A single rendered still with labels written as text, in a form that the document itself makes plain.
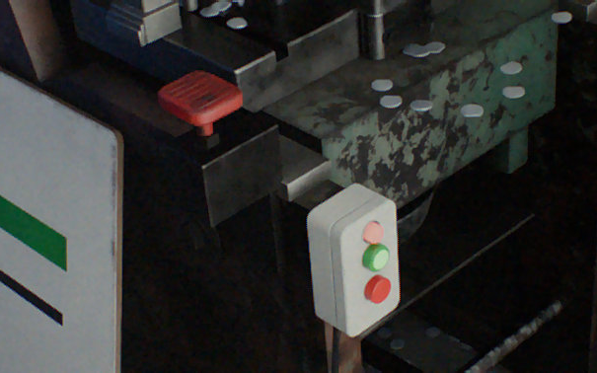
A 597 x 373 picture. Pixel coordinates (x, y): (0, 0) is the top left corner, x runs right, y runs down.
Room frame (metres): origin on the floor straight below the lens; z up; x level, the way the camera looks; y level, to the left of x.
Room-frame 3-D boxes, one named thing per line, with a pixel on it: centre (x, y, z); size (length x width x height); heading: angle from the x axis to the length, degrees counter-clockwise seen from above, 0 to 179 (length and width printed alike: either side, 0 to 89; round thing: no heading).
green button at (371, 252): (0.98, -0.07, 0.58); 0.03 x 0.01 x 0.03; 130
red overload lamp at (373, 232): (0.98, -0.07, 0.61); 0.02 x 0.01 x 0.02; 130
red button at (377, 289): (0.98, -0.07, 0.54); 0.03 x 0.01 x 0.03; 130
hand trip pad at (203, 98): (1.01, 0.08, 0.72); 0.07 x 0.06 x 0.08; 40
